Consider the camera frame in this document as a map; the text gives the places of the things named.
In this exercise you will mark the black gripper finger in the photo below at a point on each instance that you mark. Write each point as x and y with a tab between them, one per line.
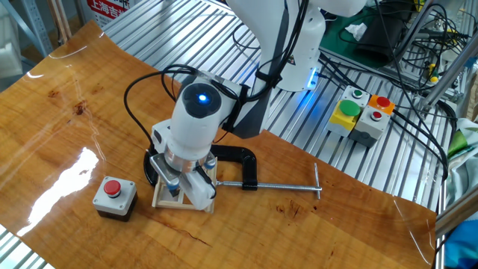
175	192

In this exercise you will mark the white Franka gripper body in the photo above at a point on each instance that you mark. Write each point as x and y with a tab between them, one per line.
198	190

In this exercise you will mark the miniature wooden sliding window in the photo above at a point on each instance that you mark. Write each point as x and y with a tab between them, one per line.
168	203

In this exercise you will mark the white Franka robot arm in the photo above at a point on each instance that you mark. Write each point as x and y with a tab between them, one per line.
194	127

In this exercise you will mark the grey box with red button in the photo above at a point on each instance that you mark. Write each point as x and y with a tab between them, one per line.
123	198

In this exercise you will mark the black C-clamp with steel screw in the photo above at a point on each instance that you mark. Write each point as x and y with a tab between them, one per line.
246	157

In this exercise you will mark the wood-grain mat sheet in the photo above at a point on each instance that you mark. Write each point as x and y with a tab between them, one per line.
261	231

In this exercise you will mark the yellow box with green button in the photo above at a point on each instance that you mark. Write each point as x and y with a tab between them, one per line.
343	117

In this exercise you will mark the grey box small red button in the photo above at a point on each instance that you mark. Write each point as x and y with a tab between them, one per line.
373	127

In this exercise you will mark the grey box small green button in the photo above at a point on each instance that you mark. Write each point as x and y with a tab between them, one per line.
357	93

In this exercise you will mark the white carton with red print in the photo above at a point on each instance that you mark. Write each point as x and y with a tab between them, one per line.
108	11

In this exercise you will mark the green mat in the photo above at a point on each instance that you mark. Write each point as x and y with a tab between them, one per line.
332	41

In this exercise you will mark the orange box with red button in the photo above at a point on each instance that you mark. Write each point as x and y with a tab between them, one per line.
382	102

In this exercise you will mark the wooden slats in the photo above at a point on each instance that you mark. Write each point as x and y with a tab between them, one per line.
59	18

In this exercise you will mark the crumpled white paper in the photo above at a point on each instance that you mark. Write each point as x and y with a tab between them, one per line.
356	30

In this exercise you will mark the black bag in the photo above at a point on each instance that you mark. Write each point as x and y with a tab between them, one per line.
377	41

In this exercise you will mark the aluminium profile beam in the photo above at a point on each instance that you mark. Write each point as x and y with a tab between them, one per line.
448	74
455	214

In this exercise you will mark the green and white bag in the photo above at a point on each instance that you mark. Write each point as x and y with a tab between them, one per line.
463	164

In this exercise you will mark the blue cloth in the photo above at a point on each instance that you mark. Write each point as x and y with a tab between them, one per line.
463	246

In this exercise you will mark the silver gripper mount bracket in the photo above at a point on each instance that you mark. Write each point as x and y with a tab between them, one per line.
162	166

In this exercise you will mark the grey metal shelf frame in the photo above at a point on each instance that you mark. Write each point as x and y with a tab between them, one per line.
37	26

